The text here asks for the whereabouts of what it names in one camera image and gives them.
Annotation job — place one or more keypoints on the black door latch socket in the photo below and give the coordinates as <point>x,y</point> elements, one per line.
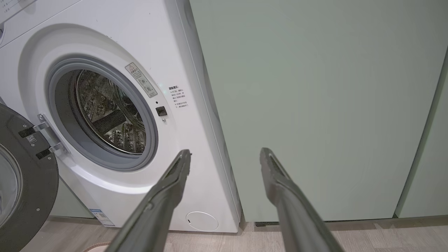
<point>161,111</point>

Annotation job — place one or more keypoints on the steel washer drum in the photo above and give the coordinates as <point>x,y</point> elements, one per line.
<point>105,105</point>

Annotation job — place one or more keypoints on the grey rubber door gasket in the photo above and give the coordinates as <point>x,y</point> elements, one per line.
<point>61,101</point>

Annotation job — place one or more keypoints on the white front-load washing machine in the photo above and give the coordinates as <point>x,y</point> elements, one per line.
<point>175,52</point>

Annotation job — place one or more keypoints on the metal washer door hinge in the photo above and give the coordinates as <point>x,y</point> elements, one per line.
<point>52,134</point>

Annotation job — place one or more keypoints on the blue energy label sticker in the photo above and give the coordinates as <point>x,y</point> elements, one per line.
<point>101,217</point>

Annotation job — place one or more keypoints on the washing machine door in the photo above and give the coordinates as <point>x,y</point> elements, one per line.
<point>38,196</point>

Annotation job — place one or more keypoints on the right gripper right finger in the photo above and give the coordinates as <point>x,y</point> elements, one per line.
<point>294,217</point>

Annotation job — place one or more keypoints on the round white filter cover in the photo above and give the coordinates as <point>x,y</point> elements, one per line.
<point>201,221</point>

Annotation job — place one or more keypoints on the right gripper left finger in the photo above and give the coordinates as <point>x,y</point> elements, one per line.
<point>157,210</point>

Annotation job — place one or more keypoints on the cream laundry basket brown rim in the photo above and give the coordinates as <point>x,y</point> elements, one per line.
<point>99,246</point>

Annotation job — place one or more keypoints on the narrow pale green cabinet front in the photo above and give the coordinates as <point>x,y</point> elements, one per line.
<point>430,175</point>

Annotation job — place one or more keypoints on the grey warning sticker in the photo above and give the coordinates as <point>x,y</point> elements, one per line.
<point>141,80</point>

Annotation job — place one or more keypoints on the printed instruction text label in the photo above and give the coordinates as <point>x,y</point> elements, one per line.
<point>177,96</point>

